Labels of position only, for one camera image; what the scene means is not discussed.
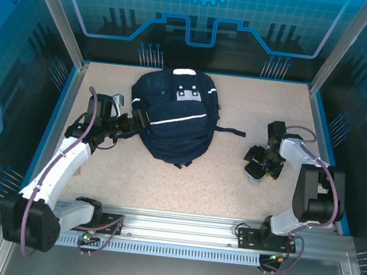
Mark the navy blue backpack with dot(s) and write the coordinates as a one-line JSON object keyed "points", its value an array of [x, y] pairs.
{"points": [[177, 137]]}

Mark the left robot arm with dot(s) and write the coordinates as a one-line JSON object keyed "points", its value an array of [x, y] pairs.
{"points": [[65, 164]]}

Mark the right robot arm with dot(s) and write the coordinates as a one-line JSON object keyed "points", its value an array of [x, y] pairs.
{"points": [[315, 191]]}

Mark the small connector with LED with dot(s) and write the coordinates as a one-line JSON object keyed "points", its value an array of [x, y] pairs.
{"points": [[87, 236], [275, 259]]}

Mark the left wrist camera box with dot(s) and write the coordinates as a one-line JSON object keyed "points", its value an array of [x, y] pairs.
{"points": [[117, 100]]}

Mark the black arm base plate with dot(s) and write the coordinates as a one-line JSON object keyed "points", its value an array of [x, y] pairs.
{"points": [[248, 239], [114, 216]]}

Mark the aluminium corner post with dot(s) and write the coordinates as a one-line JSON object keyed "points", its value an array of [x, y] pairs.
{"points": [[62, 23], [340, 52]]}

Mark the aluminium frame rail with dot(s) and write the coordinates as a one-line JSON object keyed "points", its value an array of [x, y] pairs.
{"points": [[177, 225]]}

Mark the blue printed enclosure panel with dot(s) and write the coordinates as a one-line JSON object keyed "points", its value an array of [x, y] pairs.
{"points": [[199, 14]]}

